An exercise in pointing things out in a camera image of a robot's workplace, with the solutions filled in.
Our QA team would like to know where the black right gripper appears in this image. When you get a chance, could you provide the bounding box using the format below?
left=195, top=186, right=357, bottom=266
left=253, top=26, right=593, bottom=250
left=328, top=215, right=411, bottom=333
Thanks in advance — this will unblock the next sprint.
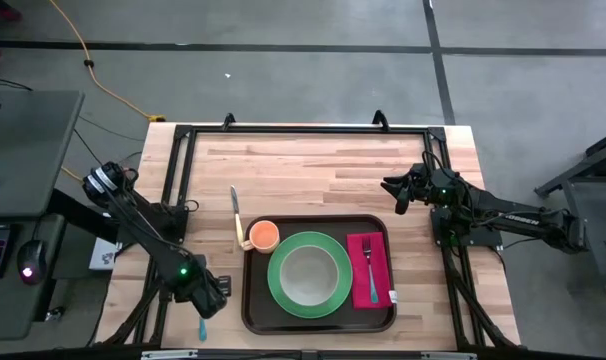
left=380, top=162, right=454, bottom=216

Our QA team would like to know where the green plate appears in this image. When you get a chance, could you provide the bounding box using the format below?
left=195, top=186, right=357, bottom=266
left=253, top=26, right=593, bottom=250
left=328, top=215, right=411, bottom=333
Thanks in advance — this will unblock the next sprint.
left=266, top=230, right=354, bottom=320

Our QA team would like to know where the knife with cream handle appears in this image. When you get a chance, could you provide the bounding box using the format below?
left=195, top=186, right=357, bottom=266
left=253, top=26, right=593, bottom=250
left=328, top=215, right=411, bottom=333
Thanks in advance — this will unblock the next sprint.
left=230, top=184, right=246, bottom=247

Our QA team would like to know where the orange plastic mug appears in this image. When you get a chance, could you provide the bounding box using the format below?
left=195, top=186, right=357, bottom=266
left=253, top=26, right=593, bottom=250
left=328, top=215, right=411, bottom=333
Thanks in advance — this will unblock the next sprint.
left=240, top=219, right=281, bottom=254

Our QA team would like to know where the fork with teal handle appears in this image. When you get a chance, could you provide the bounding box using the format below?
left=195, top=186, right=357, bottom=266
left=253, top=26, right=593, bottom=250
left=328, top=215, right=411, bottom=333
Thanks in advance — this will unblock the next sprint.
left=361, top=235, right=379, bottom=305

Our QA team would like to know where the grey bowl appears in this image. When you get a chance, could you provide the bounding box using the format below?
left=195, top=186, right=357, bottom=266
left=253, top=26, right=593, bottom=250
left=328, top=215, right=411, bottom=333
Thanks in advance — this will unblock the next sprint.
left=279, top=244, right=340, bottom=307

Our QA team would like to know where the red cloth napkin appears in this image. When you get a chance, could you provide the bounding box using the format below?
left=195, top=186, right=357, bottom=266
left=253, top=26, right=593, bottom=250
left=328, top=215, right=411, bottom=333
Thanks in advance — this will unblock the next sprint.
left=346, top=231, right=400, bottom=310

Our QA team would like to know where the dark brown plastic tray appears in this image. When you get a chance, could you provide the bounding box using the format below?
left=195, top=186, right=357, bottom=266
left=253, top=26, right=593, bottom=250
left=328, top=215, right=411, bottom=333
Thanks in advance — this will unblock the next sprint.
left=241, top=214, right=398, bottom=335

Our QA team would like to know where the white printed box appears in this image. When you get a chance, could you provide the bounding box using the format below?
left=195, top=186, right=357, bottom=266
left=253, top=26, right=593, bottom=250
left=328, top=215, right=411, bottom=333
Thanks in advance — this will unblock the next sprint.
left=88, top=237, right=119, bottom=271

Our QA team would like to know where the black computer mouse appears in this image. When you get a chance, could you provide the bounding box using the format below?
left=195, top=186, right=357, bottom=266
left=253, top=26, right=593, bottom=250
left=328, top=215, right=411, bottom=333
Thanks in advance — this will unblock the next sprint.
left=16, top=239, right=48, bottom=286

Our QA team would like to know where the grey side desk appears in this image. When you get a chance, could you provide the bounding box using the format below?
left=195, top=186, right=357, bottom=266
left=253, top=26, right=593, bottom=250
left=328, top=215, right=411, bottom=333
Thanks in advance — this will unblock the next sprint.
left=0, top=89, right=84, bottom=341

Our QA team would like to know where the short yellow plug cable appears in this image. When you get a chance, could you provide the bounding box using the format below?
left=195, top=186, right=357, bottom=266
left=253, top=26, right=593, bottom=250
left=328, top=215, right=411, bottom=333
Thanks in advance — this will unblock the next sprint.
left=60, top=165, right=84, bottom=184

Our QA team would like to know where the long yellow extension cable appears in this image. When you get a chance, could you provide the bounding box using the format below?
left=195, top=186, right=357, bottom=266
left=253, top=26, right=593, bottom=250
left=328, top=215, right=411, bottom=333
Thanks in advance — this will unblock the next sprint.
left=47, top=0, right=167, bottom=124

